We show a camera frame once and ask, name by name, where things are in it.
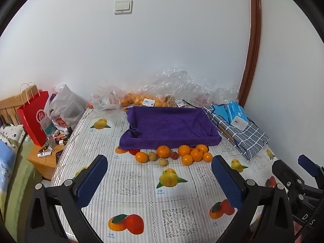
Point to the white printed pillow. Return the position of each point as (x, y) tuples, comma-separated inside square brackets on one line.
[(11, 134)]

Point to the wooden nightstand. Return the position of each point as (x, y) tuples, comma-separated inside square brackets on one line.
[(45, 162)]

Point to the clear bag of brown fruits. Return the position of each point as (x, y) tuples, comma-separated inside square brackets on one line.
[(177, 101)]

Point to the brown wooden door frame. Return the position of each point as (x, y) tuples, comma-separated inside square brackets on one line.
[(251, 43)]

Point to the brown kiwi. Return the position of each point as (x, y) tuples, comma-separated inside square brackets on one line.
[(162, 162), (152, 156)]

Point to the clear plastic bag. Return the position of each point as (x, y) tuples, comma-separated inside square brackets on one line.
[(106, 98)]

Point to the purple towel lined tray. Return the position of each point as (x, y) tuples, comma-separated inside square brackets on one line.
[(169, 129)]

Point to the small red fruit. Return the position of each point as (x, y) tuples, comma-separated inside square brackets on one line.
[(174, 155)]

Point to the white plastic bag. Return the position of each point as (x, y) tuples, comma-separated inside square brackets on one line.
[(64, 108)]

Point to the orange with green stem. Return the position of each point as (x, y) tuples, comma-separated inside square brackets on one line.
[(201, 147)]

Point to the clear bag of small oranges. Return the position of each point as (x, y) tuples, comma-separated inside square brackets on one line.
[(141, 98)]

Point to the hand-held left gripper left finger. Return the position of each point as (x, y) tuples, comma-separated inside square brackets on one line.
[(92, 179)]

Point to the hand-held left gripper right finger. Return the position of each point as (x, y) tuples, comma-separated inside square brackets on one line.
[(226, 179)]

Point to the red paper bag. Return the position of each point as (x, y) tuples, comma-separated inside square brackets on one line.
[(31, 121)]

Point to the wooden headboard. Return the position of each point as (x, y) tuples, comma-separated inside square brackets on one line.
[(10, 108)]

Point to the green bedsheet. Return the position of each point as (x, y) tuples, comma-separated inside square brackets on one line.
[(21, 189)]

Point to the blue pillow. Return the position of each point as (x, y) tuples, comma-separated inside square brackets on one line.
[(6, 167)]

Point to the small cosmetic bottles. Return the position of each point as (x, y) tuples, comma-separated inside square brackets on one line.
[(60, 138)]

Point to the white tube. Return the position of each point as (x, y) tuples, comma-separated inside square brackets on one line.
[(45, 154)]

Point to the light blue packet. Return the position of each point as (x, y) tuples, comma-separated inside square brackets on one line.
[(219, 112)]

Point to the white light switch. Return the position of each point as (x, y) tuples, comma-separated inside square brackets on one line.
[(123, 7)]

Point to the blue checkered cloth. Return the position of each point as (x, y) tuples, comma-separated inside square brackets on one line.
[(246, 138)]

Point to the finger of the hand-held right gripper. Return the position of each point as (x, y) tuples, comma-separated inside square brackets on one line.
[(281, 168), (307, 167)]

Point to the blue tissue box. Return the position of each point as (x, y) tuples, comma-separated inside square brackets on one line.
[(236, 110)]

